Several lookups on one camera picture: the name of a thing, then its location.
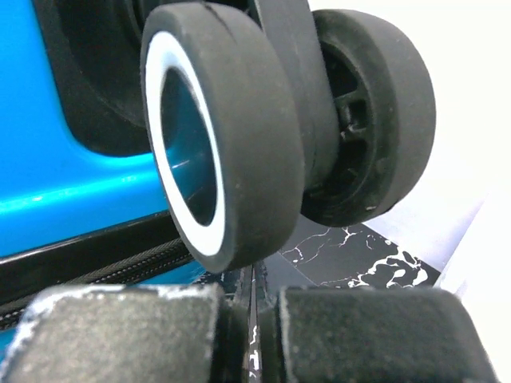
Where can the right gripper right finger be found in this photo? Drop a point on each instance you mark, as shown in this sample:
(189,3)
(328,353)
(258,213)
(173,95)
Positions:
(364,334)

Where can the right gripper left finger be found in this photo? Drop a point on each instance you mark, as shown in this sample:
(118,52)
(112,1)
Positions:
(115,333)

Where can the blue fish-print suitcase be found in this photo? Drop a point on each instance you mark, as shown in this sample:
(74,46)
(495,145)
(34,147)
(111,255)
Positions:
(140,135)

